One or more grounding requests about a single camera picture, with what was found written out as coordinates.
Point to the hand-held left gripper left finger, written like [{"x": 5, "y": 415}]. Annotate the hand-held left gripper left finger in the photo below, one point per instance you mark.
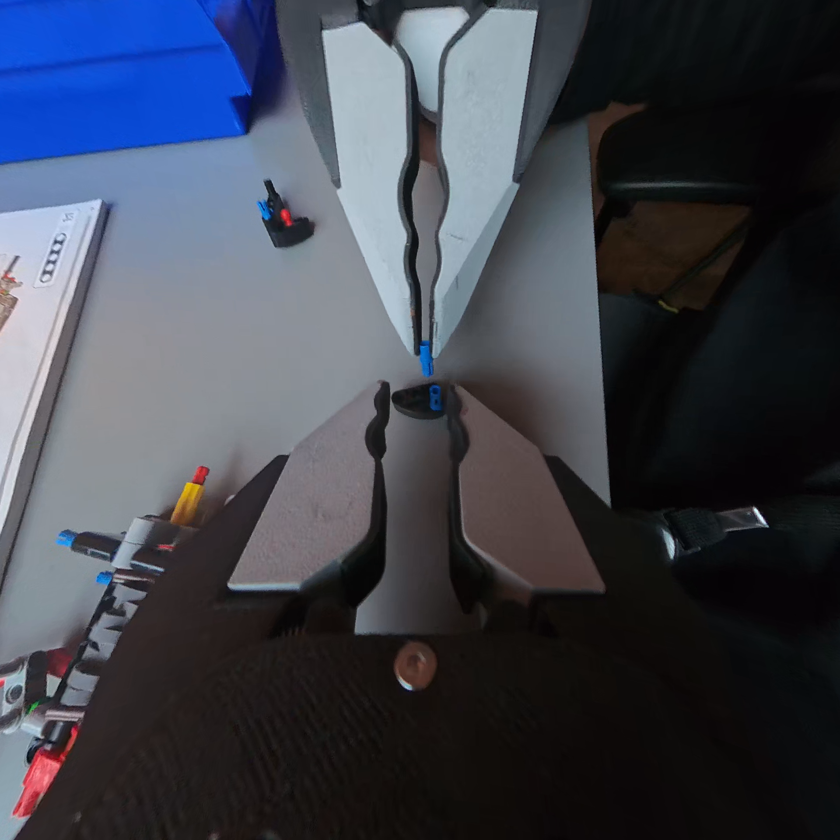
[{"x": 315, "y": 505}]

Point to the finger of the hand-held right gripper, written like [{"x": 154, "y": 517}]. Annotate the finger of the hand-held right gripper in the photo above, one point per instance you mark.
[
  {"x": 367, "y": 164},
  {"x": 485, "y": 164}
]

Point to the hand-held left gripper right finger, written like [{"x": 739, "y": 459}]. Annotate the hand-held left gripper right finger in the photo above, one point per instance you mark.
[{"x": 518, "y": 512}]

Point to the black lego beam red pin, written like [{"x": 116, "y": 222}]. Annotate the black lego beam red pin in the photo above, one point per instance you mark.
[{"x": 289, "y": 233}]

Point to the black bent lego beam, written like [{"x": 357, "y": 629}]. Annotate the black bent lego beam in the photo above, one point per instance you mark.
[{"x": 410, "y": 401}]

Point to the lego engine frame assembly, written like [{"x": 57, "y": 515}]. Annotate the lego engine frame assembly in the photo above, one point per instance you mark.
[{"x": 141, "y": 538}]

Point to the lego instruction booklet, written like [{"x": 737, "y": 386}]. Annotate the lego instruction booklet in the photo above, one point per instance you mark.
[{"x": 39, "y": 394}]

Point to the blue plastic bin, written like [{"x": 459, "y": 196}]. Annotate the blue plastic bin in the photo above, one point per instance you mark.
[{"x": 118, "y": 79}]

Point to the black office chair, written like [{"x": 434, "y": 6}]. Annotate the black office chair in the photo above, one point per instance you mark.
[{"x": 689, "y": 191}]

